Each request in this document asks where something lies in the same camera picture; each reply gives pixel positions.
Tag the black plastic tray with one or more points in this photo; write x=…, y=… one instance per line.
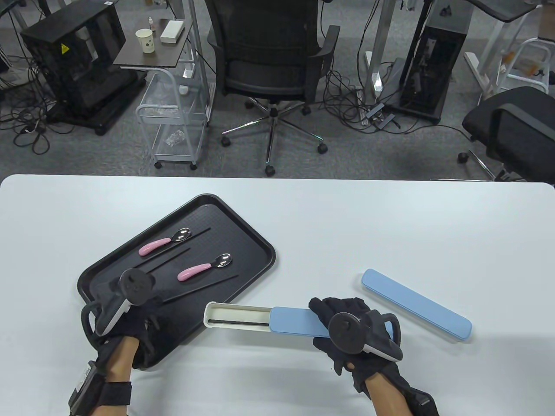
x=234, y=242

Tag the white desk leg with foot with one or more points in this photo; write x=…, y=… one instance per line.
x=477, y=71

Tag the black padded office chair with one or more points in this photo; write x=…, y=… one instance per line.
x=520, y=125

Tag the black labelled wrist box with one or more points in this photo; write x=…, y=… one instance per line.
x=425, y=403
x=82, y=385

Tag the black white hand controller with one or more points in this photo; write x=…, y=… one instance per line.
x=347, y=331
x=136, y=286

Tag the dark grey desk top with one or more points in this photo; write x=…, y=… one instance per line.
x=503, y=11

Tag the white flat box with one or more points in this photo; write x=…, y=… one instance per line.
x=172, y=32

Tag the blue sliding lunch box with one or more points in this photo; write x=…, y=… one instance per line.
x=290, y=323
x=416, y=305

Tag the brown side table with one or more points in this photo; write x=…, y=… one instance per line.
x=143, y=58

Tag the white tubular stool frame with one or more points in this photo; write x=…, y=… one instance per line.
x=533, y=41

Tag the person's left hand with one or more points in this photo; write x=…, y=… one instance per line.
x=138, y=323

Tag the person's left forearm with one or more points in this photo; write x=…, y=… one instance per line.
x=119, y=364

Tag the person's right forearm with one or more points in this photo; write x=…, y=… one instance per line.
x=388, y=401

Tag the black mesh office chair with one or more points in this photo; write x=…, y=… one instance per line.
x=269, y=47

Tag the black computer case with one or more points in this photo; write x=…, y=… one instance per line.
x=86, y=65

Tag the person's right hand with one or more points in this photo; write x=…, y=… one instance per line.
x=342, y=303

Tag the grey metal pole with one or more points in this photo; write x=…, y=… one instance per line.
x=196, y=43

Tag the grey power strip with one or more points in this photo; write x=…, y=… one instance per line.
x=376, y=113

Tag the white paper cup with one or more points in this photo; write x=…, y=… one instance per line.
x=145, y=43

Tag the crumpled clear plastic bag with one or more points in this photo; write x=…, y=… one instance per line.
x=174, y=138

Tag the black grey computer tower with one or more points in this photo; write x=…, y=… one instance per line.
x=433, y=69

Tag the grey flat panel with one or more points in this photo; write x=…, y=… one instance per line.
x=394, y=82

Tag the black wheeled platform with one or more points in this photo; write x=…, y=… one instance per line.
x=108, y=117

